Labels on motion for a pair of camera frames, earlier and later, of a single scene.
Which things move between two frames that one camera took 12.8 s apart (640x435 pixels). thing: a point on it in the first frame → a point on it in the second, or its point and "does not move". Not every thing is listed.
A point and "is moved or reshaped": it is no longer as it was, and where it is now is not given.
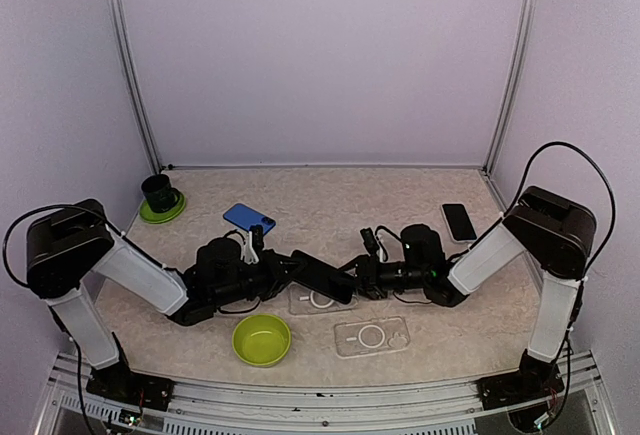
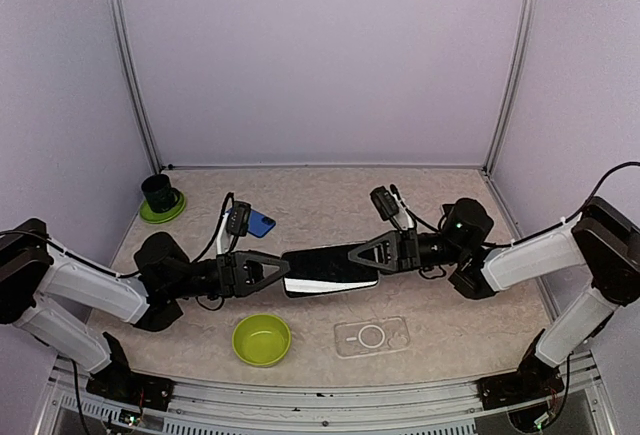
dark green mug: (160, 194) does not move
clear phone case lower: (372, 337) does not move
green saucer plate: (162, 217) does not move
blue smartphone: (246, 217) does not move
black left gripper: (277, 276) → (232, 274)
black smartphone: (324, 278) is moved or reshaped
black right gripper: (366, 268) → (406, 257)
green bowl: (261, 340) does not move
